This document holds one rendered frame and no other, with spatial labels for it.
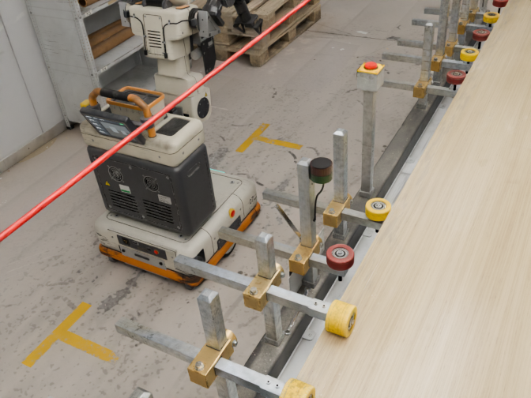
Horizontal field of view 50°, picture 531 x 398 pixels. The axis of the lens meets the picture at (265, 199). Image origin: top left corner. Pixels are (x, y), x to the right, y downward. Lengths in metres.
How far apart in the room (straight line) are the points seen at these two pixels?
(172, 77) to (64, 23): 1.37
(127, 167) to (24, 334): 0.94
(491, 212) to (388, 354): 0.63
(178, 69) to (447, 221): 1.48
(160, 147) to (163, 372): 0.96
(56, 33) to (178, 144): 1.84
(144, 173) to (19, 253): 1.10
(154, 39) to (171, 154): 0.54
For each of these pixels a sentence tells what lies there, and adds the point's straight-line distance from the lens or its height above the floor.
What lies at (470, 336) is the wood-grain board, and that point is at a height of 0.90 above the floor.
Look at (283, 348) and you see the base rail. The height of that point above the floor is 0.70.
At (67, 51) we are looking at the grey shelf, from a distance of 4.09.
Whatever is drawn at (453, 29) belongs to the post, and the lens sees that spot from 3.16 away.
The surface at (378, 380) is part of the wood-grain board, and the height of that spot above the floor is 0.90.
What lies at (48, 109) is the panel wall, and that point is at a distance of 4.39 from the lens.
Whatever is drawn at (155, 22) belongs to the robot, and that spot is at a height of 1.18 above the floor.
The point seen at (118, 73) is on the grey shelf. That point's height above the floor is 0.16.
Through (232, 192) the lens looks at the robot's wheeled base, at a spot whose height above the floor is 0.28.
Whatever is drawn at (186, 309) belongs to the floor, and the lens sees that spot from 2.79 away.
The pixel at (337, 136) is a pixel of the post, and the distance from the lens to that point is 1.76.
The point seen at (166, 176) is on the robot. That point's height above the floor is 0.64.
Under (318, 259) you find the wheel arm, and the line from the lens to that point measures 1.70.
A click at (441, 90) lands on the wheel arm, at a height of 0.83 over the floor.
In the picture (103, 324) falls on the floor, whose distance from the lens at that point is 2.86.
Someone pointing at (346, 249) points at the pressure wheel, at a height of 0.91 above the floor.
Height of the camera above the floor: 2.03
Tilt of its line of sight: 37 degrees down
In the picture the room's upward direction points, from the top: 6 degrees counter-clockwise
